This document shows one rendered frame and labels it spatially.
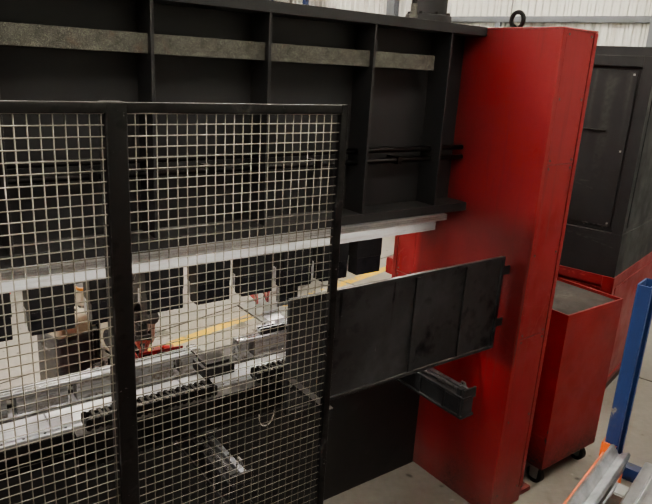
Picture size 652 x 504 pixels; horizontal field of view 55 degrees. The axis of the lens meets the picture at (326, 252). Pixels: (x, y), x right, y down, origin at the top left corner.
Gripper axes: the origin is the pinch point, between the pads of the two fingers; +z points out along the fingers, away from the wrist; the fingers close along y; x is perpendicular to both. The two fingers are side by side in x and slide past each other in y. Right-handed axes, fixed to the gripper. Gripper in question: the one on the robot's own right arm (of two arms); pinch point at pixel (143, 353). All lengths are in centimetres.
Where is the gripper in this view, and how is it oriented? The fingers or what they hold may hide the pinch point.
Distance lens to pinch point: 305.7
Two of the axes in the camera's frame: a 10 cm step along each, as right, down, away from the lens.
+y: 5.1, 0.1, -8.6
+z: 0.7, 10.0, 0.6
